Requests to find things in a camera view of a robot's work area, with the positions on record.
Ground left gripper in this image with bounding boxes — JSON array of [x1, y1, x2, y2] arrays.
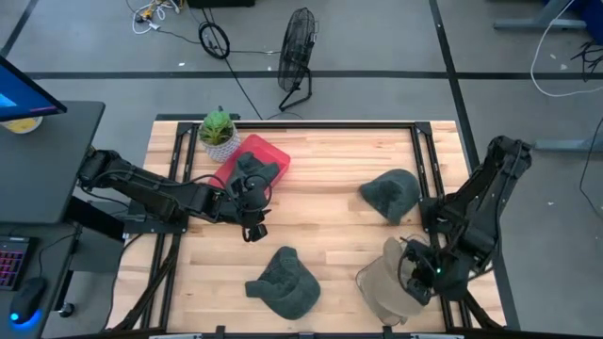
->
[[225, 171, 273, 244]]

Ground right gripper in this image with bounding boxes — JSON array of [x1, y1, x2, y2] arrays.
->
[[399, 238, 444, 307]]

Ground beige hat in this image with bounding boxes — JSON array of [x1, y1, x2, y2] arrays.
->
[[355, 261, 426, 327]]

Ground dark green hat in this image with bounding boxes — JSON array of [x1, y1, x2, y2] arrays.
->
[[234, 151, 283, 190], [358, 168, 422, 226], [243, 245, 322, 321]]

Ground pink plastic bin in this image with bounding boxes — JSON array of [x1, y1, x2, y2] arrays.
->
[[208, 133, 292, 190]]

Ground potted succulent patterned pot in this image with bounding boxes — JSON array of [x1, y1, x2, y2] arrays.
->
[[196, 108, 242, 164]]

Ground black floor fan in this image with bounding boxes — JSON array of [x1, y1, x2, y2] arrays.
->
[[276, 6, 318, 113]]

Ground grey desk foot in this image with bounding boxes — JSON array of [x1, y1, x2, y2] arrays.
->
[[533, 137, 603, 153], [493, 0, 590, 32]]

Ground black computer desk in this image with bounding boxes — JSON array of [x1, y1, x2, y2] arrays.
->
[[0, 100, 106, 339]]

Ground black computer mouse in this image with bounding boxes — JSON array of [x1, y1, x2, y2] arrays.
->
[[8, 276, 48, 326]]

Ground backlit keyboard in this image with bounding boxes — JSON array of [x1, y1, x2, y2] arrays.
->
[[0, 236, 30, 292]]

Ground yellow round object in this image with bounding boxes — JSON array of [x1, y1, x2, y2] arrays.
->
[[1, 116, 44, 136]]

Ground computer monitor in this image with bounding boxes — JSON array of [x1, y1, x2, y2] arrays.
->
[[0, 55, 68, 123]]

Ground blue object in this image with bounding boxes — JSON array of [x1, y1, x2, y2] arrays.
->
[[579, 0, 603, 32]]

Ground black metal table frame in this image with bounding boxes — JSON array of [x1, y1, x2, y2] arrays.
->
[[106, 112, 522, 339]]

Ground long black floor cable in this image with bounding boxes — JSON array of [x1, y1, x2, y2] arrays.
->
[[201, 7, 265, 121]]

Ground curved black cable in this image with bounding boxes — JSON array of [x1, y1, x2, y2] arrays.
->
[[578, 117, 603, 220]]

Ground coiled black cable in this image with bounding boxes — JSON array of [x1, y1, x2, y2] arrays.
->
[[197, 21, 232, 61]]

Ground white cable bundle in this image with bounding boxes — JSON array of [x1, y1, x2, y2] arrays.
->
[[125, 0, 184, 36]]

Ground long white floor cable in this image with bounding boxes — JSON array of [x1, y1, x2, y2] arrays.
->
[[530, 0, 603, 99]]

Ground tangled black cables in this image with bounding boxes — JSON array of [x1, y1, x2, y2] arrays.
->
[[570, 40, 603, 82]]

